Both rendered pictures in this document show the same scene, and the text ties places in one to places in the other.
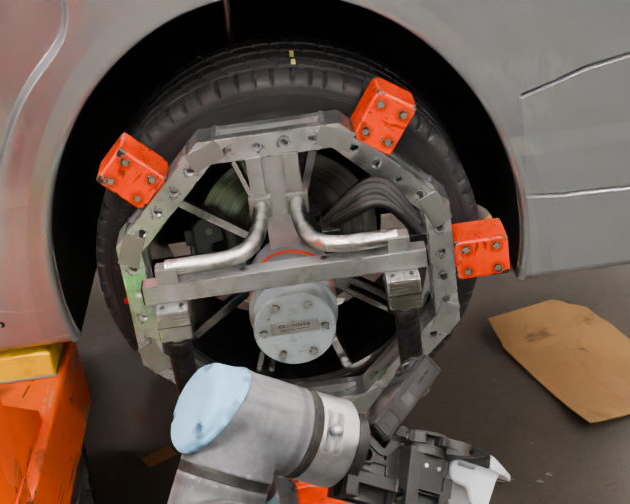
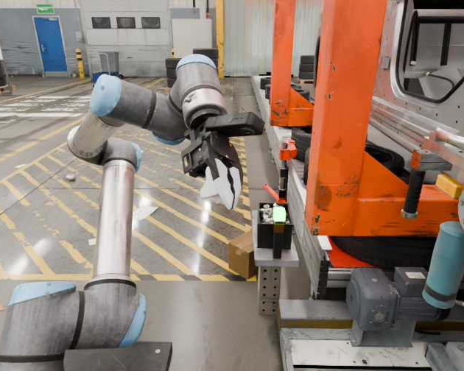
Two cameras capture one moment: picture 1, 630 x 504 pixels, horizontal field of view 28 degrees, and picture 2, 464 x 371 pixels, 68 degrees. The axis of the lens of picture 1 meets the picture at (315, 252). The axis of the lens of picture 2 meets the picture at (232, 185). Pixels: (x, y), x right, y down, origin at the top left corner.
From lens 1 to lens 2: 1.42 m
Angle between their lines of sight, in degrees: 80
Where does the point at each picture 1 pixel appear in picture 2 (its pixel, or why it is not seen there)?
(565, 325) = not seen: outside the picture
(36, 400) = (431, 196)
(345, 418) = (195, 99)
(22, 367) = (447, 186)
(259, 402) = (185, 69)
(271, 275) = (463, 160)
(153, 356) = not seen: hidden behind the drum
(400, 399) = (222, 118)
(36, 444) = (397, 197)
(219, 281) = (445, 150)
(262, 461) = (175, 93)
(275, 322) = not seen: outside the picture
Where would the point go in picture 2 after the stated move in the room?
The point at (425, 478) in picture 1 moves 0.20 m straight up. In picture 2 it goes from (195, 154) to (191, 37)
